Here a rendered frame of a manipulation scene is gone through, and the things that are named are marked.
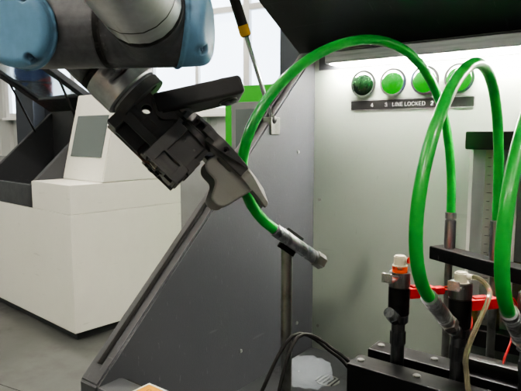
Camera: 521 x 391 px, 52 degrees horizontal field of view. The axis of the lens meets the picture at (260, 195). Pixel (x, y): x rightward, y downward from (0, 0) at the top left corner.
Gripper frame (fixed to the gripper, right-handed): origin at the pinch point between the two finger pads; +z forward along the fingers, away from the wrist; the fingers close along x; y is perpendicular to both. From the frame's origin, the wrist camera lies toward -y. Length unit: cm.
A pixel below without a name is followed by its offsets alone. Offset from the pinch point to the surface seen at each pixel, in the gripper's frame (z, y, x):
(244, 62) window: -54, -197, -423
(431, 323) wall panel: 41.9, -11.6, -22.9
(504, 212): 14.6, -8.2, 25.1
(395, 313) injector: 23.0, -0.8, 2.4
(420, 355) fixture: 31.8, -0.3, -1.8
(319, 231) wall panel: 18.5, -13.7, -38.5
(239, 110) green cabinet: -20, -111, -290
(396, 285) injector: 21.1, -3.7, 2.0
